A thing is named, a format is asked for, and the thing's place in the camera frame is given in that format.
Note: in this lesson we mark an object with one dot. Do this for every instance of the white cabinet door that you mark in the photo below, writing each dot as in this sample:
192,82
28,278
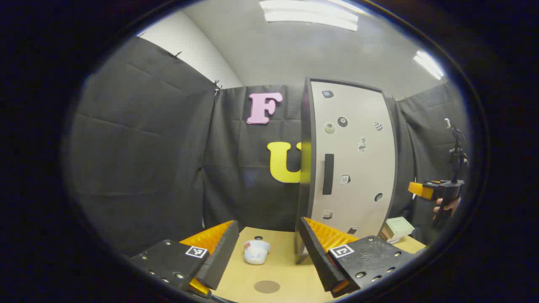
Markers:
362,176

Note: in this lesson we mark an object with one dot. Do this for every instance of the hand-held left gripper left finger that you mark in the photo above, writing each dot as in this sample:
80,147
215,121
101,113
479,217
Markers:
219,261

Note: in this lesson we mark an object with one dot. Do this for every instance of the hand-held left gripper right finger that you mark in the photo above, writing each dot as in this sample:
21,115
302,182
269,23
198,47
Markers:
320,261

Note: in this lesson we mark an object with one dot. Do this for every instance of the pale green small box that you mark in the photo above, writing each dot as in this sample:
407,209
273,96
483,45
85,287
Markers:
399,226

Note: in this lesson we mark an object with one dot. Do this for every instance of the long ceiling light panel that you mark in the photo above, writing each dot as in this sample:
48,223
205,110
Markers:
307,14

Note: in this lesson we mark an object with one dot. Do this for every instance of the black backdrop cloth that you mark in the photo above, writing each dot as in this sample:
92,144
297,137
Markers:
147,147

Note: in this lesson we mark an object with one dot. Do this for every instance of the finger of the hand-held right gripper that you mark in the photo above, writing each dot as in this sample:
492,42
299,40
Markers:
422,190

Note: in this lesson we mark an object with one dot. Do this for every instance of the small ceiling light panel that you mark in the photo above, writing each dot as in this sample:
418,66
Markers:
427,63

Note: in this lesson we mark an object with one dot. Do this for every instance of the grey cabinet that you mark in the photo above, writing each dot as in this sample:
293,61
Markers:
304,105

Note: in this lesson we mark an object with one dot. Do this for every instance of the round brown coaster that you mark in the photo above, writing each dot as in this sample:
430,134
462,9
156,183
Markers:
267,287

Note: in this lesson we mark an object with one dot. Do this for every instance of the white crumpled packet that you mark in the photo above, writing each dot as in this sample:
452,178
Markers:
256,252

